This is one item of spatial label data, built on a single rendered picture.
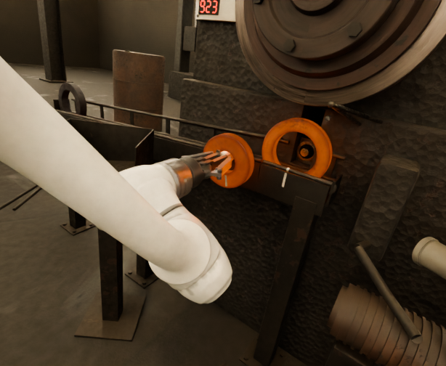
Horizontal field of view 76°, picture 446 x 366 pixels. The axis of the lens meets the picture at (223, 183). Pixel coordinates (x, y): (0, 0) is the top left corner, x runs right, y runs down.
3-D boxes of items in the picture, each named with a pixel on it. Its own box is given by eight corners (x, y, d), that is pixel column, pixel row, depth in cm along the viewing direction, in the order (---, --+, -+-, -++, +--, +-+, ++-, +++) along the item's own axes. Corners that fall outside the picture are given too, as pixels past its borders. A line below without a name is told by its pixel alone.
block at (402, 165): (354, 233, 79) (384, 151, 69) (384, 245, 75) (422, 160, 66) (344, 250, 71) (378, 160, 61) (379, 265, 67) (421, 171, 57)
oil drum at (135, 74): (141, 120, 398) (142, 51, 362) (171, 131, 369) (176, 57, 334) (103, 125, 351) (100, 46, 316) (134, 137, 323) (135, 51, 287)
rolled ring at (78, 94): (77, 83, 122) (84, 83, 125) (55, 80, 131) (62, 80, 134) (82, 126, 129) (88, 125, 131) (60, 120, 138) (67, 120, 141)
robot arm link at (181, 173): (176, 210, 60) (195, 200, 64) (177, 171, 56) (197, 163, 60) (147, 195, 64) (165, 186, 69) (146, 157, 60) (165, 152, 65)
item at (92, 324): (84, 291, 118) (70, 118, 89) (147, 297, 119) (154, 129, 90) (58, 335, 99) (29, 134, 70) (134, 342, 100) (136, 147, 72)
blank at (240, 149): (205, 131, 83) (198, 133, 80) (253, 132, 75) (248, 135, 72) (211, 181, 88) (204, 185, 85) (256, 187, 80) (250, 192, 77)
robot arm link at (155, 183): (138, 182, 64) (175, 226, 61) (71, 208, 52) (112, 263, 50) (154, 149, 58) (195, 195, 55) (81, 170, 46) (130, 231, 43)
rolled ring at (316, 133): (344, 138, 67) (346, 136, 69) (276, 107, 73) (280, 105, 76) (309, 200, 76) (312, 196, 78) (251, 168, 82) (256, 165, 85)
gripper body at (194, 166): (165, 184, 68) (191, 173, 75) (193, 197, 64) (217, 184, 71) (166, 155, 65) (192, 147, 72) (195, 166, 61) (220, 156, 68)
